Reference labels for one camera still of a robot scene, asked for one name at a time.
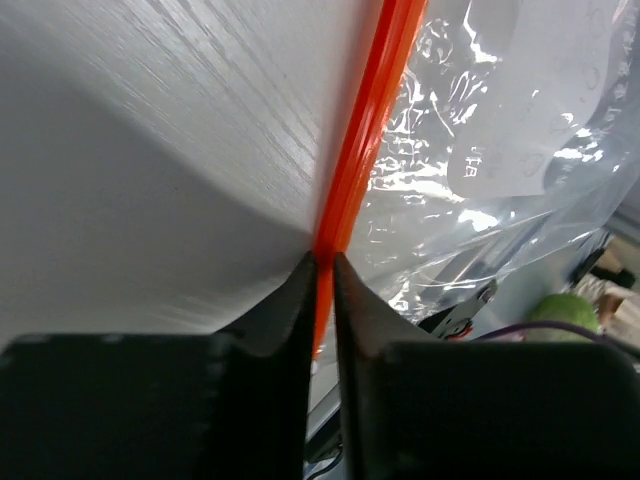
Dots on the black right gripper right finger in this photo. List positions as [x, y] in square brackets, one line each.
[415, 407]

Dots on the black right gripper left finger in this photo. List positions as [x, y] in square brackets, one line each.
[232, 404]

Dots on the clear zip bag orange zipper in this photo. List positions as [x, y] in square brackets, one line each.
[514, 133]

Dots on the green round object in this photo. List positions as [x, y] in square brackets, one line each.
[565, 308]

